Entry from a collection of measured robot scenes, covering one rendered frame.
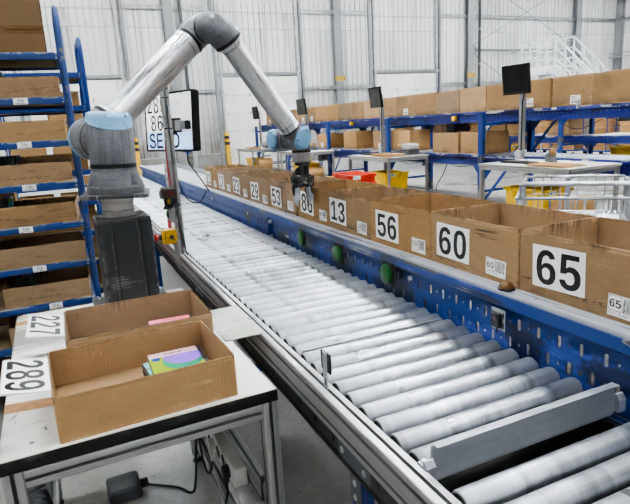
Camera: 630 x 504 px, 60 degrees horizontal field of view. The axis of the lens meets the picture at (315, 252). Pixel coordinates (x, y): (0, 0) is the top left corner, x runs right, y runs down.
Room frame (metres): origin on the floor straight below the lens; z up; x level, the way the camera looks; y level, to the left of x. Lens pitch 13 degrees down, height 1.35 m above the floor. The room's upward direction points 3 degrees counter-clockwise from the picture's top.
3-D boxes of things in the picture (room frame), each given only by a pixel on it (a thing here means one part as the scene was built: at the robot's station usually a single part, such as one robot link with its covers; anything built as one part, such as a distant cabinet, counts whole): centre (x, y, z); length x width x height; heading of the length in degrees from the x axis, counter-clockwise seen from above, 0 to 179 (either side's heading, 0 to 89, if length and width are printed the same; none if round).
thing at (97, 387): (1.21, 0.43, 0.80); 0.38 x 0.28 x 0.10; 117
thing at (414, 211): (2.01, -0.44, 0.96); 0.39 x 0.29 x 0.17; 24
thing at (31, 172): (2.83, 1.43, 1.19); 0.40 x 0.30 x 0.10; 114
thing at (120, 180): (1.92, 0.67, 1.21); 0.19 x 0.19 x 0.10
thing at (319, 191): (2.74, -0.13, 0.96); 0.39 x 0.29 x 0.17; 24
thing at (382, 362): (1.36, -0.23, 0.72); 0.52 x 0.05 x 0.05; 114
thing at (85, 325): (1.52, 0.53, 0.80); 0.38 x 0.28 x 0.10; 114
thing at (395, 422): (1.12, -0.33, 0.72); 0.52 x 0.05 x 0.05; 114
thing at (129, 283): (1.92, 0.67, 0.91); 0.26 x 0.26 x 0.33; 25
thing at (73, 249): (2.83, 1.42, 0.79); 0.40 x 0.30 x 0.10; 115
